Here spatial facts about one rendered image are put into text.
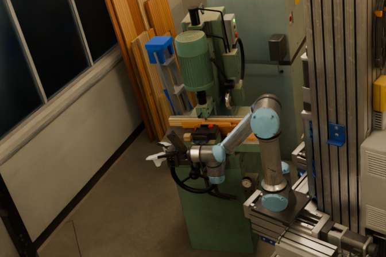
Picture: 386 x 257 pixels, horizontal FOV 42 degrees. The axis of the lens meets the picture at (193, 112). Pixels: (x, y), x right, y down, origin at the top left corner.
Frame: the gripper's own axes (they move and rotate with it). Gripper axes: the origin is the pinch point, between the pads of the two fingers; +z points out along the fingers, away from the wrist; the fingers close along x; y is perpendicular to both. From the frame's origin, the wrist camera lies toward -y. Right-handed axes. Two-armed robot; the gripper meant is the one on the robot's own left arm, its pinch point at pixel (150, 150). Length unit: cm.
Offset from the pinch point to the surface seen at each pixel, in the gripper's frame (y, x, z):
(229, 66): -10, 86, -22
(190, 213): 82, 66, 11
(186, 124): 21, 73, 6
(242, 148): 30, 57, -31
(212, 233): 99, 68, -1
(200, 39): -35, 61, -14
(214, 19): -40, 84, -17
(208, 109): 10, 69, -10
